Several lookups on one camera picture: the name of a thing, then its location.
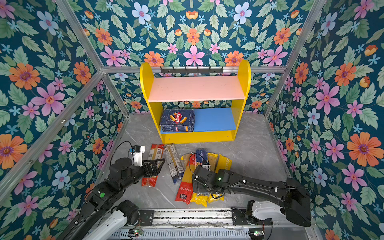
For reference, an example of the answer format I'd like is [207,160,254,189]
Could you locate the red spaghetti bag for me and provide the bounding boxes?
[141,144,166,188]
[175,154,196,205]

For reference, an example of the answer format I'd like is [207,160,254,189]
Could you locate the clear blue spaghetti bag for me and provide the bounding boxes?
[164,144,185,184]

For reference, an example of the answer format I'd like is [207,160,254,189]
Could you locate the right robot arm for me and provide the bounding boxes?
[192,166,312,227]

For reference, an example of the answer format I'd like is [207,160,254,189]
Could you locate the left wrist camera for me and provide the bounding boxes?
[132,145,145,167]

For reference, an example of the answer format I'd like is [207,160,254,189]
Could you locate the black hook rail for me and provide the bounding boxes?
[160,67,224,75]

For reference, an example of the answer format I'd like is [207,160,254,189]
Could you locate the blue Barilla pasta box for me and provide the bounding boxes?
[160,109,195,132]

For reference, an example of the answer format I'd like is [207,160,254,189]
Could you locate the dark blue Barilla spaghetti bag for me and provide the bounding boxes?
[196,149,210,170]

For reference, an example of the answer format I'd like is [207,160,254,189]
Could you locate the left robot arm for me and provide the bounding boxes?
[58,158,166,240]

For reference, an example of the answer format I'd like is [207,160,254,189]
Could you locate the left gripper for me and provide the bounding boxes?
[120,157,167,192]

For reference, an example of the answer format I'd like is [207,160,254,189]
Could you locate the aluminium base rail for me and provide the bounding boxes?
[141,208,304,230]

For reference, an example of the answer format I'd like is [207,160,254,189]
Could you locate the yellow Pastatime spaghetti bag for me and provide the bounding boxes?
[190,193,209,208]

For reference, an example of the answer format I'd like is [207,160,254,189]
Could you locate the yellow shelf unit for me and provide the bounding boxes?
[140,60,251,144]

